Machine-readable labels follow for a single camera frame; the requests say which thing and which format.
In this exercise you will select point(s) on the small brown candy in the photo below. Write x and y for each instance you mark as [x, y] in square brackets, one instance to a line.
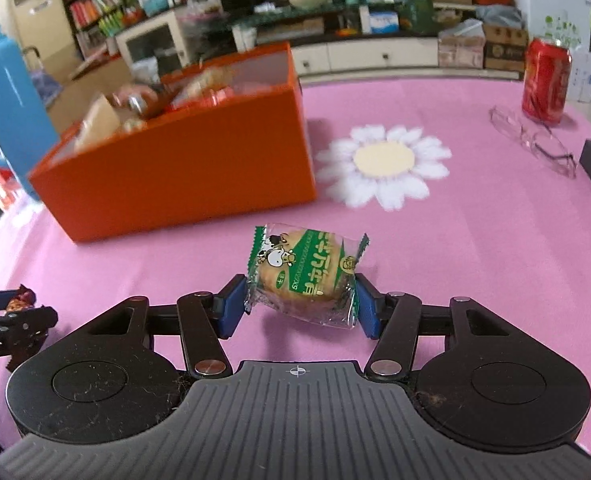
[22, 300]

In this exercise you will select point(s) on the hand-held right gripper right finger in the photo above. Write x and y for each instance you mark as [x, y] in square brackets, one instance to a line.
[369, 310]

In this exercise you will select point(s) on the blue and white carton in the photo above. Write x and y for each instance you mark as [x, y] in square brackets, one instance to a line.
[585, 77]

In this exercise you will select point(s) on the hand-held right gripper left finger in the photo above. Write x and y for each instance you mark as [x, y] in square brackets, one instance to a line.
[233, 305]

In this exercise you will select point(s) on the blue thermos jug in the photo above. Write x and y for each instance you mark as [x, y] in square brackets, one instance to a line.
[10, 110]

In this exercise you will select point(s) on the red and white carton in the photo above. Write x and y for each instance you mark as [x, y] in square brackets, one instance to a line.
[2, 187]

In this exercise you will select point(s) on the green biscuit packet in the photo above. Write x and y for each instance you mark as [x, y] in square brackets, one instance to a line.
[300, 280]

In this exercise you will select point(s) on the glass television stand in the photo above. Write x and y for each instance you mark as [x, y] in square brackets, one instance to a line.
[365, 55]

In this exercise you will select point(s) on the red soda can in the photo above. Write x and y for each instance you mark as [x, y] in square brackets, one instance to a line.
[545, 85]

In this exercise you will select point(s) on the printed brown cardboard box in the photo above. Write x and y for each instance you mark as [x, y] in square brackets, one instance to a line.
[506, 50]

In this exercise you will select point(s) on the clear white pastry packet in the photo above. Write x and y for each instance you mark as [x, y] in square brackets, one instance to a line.
[205, 85]

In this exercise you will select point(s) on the pale tan snack packet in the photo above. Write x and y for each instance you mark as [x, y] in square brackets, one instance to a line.
[97, 120]

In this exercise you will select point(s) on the pink floral tablecloth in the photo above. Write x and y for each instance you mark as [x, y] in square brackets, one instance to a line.
[450, 240]

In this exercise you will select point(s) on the white glass-door cabinet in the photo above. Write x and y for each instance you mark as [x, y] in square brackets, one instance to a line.
[150, 40]

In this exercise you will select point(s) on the orange cardboard box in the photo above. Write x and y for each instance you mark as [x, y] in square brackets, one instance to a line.
[185, 170]

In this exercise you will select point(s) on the beige air conditioner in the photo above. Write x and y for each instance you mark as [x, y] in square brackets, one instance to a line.
[42, 25]

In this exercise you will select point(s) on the clear-framed eyeglasses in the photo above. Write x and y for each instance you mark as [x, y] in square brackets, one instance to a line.
[555, 152]

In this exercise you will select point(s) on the grey checked cloth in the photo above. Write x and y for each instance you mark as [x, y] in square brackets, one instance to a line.
[45, 87]

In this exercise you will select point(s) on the pale printed cardboard box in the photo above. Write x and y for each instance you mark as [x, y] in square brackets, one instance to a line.
[460, 50]

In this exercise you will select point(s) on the dark bookshelf with books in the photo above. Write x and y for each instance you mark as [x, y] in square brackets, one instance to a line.
[95, 0]

